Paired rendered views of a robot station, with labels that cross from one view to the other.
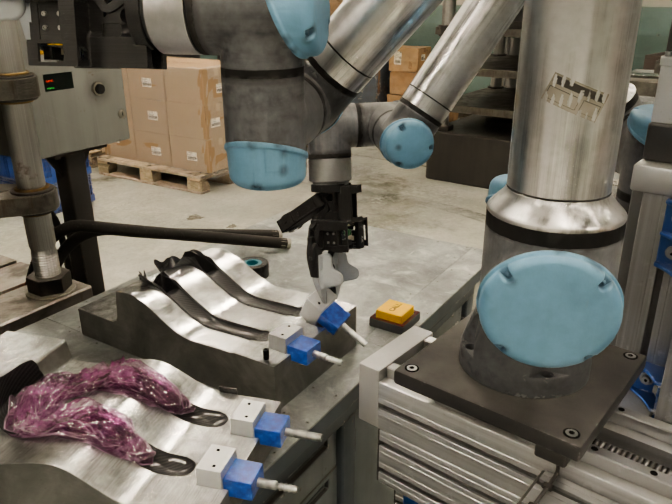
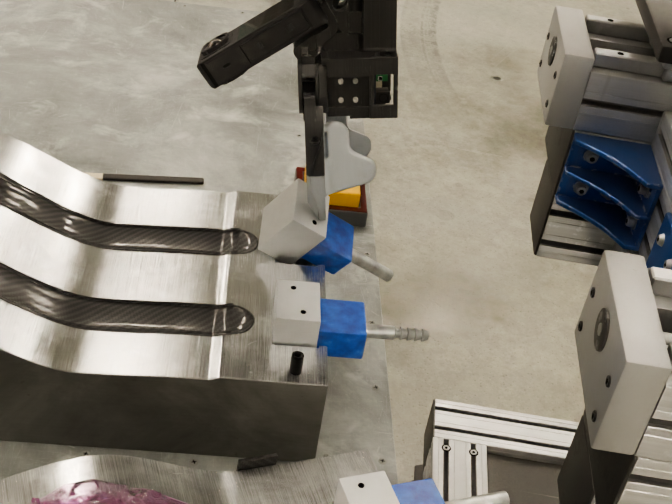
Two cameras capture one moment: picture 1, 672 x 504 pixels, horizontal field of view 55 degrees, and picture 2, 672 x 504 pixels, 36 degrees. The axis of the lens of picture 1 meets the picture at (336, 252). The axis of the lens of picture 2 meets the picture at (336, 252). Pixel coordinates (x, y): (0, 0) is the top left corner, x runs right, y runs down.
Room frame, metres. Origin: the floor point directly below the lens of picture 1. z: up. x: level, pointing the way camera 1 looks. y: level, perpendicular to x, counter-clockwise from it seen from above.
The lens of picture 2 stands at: (0.45, 0.48, 1.45)
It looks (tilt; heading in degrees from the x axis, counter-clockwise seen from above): 36 degrees down; 320
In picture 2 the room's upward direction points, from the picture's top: 10 degrees clockwise
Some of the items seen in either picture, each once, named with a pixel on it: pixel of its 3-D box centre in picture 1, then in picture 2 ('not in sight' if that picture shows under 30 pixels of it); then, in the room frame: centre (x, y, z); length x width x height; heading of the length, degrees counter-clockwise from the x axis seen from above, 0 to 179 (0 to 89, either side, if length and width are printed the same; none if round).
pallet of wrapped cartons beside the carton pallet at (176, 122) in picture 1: (176, 118); not in sight; (5.42, 1.33, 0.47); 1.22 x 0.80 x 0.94; 58
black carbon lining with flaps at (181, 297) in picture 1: (214, 291); (50, 239); (1.12, 0.23, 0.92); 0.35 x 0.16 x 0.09; 57
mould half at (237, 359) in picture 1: (214, 310); (36, 276); (1.14, 0.24, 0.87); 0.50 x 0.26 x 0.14; 57
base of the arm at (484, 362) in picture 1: (527, 325); not in sight; (0.67, -0.22, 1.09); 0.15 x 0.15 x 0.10
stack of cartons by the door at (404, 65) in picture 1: (423, 83); not in sight; (7.93, -1.07, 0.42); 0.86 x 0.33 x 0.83; 54
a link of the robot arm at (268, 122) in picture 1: (271, 123); not in sight; (0.62, 0.06, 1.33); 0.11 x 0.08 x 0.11; 166
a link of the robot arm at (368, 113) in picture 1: (388, 125); not in sight; (1.10, -0.09, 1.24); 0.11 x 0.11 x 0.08; 8
